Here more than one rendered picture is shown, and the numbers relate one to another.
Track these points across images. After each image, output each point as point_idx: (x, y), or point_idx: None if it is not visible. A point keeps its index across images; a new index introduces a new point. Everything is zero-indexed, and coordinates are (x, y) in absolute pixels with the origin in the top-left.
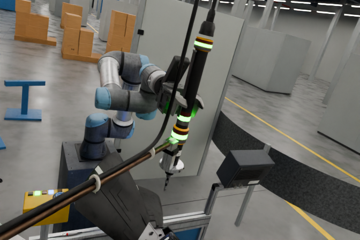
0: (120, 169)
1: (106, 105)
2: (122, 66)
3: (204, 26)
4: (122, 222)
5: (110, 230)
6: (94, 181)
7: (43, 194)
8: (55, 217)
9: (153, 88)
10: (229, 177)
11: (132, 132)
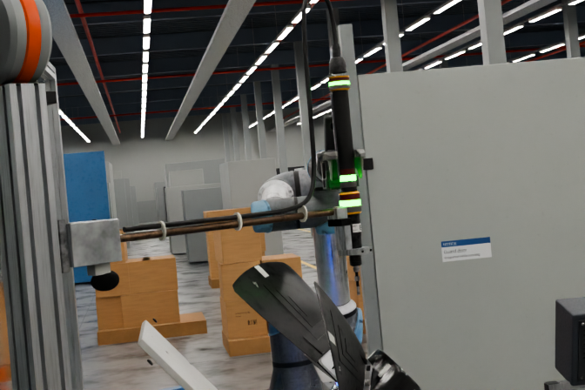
0: (263, 217)
1: None
2: (299, 191)
3: (331, 63)
4: (301, 326)
5: (284, 329)
6: (235, 216)
7: None
8: None
9: (318, 171)
10: (569, 354)
11: (359, 327)
